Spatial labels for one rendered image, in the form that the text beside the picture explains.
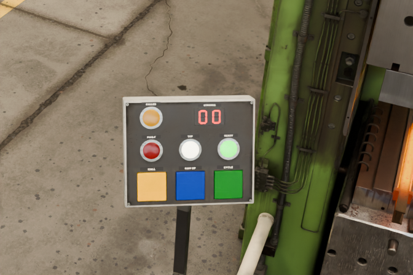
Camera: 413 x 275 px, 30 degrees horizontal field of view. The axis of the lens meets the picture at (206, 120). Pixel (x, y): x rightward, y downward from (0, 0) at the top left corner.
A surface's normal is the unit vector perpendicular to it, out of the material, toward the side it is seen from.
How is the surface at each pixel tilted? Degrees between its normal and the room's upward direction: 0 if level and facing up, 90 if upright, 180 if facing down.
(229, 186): 60
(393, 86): 90
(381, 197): 90
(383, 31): 90
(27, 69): 0
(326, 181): 90
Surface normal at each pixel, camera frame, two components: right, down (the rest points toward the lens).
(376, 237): -0.32, 0.57
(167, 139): 0.13, 0.15
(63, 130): 0.07, -0.78
